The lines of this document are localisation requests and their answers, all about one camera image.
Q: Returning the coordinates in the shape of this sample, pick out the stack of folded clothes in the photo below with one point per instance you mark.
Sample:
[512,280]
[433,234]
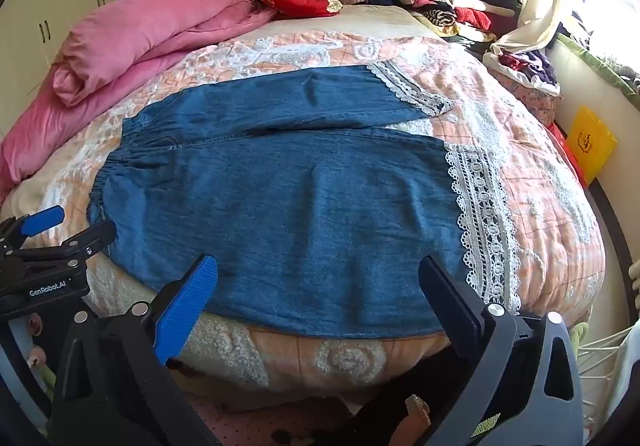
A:
[450,0]

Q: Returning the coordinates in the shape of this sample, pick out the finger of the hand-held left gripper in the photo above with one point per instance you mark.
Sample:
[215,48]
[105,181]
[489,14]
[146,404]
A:
[44,221]
[92,237]

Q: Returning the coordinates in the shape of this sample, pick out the peach patterned bedspread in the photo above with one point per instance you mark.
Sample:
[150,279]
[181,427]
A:
[530,186]

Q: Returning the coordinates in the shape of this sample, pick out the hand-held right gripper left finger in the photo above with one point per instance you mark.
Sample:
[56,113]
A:
[187,311]

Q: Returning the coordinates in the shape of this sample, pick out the blue denim pants lace trim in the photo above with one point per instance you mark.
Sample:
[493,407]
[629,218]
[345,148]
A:
[300,206]

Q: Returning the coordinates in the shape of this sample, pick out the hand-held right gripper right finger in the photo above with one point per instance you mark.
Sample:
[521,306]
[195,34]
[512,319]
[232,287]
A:
[450,298]

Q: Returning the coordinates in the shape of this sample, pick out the floral basket of clothes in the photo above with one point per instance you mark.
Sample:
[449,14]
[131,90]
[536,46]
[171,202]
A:
[525,73]

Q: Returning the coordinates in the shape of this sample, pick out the pink quilt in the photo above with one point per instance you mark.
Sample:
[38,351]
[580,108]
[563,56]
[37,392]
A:
[125,55]

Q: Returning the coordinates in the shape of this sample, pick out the green windowsill cloth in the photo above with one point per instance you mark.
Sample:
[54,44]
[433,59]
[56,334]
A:
[595,63]

